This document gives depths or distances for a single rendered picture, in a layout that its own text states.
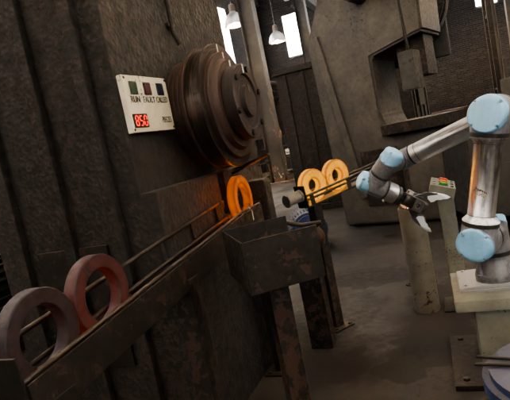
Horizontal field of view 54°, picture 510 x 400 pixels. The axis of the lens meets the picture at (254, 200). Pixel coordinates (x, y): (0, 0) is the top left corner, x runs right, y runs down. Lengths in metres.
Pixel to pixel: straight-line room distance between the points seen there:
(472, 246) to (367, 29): 3.03
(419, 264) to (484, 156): 0.89
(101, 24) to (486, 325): 1.60
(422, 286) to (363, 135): 2.28
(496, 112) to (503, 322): 0.72
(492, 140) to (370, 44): 2.91
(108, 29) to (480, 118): 1.17
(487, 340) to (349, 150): 2.91
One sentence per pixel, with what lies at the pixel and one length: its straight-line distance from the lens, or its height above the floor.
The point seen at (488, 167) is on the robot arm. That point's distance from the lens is 1.73.
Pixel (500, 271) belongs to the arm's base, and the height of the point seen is 0.36.
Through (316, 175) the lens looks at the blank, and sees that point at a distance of 2.38.
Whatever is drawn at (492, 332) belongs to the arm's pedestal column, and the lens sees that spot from 1.95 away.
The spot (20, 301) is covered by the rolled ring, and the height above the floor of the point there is 0.76.
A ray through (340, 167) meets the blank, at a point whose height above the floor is 0.76.
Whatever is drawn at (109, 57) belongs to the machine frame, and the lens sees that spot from 1.63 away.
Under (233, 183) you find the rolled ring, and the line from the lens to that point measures 1.89.
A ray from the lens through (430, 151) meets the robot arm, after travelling 1.93.
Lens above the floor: 0.96
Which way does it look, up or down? 6 degrees down
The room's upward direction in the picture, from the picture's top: 12 degrees counter-clockwise
